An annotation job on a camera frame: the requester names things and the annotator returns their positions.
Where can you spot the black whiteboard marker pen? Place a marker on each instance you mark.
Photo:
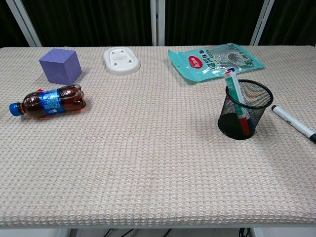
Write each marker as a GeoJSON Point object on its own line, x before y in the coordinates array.
{"type": "Point", "coordinates": [293, 122]}

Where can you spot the black mesh pen holder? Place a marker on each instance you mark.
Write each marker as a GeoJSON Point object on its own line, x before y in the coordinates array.
{"type": "Point", "coordinates": [230, 124]}

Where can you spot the white marker with red tip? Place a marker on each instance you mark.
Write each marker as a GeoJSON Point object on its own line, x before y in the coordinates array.
{"type": "Point", "coordinates": [244, 124]}

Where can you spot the beige woven table mat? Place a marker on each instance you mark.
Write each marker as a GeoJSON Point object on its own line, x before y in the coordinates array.
{"type": "Point", "coordinates": [138, 160]}

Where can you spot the white oval plastic device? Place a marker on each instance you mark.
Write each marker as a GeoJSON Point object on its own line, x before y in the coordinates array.
{"type": "Point", "coordinates": [121, 60]}

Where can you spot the teal cleaning cloth package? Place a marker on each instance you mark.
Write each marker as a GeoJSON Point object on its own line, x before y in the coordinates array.
{"type": "Point", "coordinates": [209, 61]}

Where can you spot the dark green curtain panel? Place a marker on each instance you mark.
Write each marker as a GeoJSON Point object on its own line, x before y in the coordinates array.
{"type": "Point", "coordinates": [293, 22]}
{"type": "Point", "coordinates": [93, 22]}
{"type": "Point", "coordinates": [10, 27]}
{"type": "Point", "coordinates": [209, 22]}

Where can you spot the cola bottle with blue label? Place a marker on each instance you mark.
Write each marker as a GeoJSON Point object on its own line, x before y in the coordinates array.
{"type": "Point", "coordinates": [49, 102]}

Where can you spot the purple foam cube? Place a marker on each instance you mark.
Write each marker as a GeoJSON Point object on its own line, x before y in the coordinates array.
{"type": "Point", "coordinates": [60, 66]}

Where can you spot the white frame post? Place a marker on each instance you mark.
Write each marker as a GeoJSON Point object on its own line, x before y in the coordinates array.
{"type": "Point", "coordinates": [261, 22]}
{"type": "Point", "coordinates": [157, 22]}
{"type": "Point", "coordinates": [24, 22]}

